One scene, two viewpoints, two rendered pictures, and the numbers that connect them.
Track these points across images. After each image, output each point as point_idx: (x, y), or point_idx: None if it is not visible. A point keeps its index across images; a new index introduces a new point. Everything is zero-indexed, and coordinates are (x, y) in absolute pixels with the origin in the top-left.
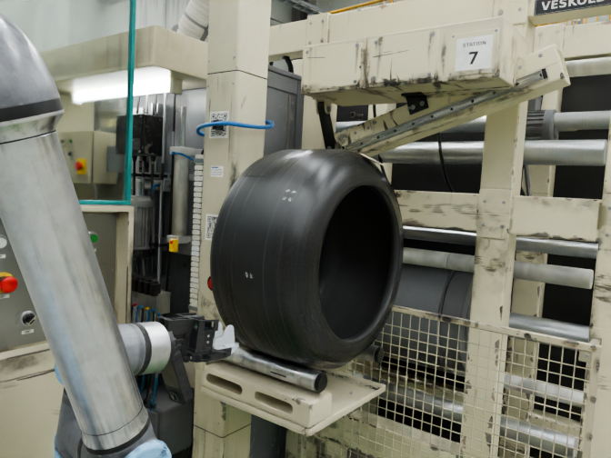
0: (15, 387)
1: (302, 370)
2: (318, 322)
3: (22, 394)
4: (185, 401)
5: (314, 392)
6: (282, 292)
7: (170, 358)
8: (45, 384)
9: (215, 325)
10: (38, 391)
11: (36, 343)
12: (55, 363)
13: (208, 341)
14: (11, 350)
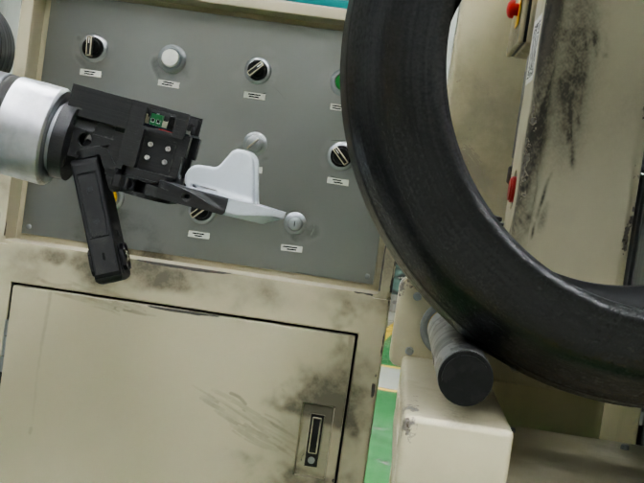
0: (143, 317)
1: (452, 344)
2: (448, 184)
3: (152, 336)
4: (97, 272)
5: (476, 418)
6: (351, 80)
7: (55, 155)
8: (195, 335)
9: (178, 126)
10: (181, 342)
11: (214, 264)
12: (219, 304)
13: (165, 160)
14: (169, 260)
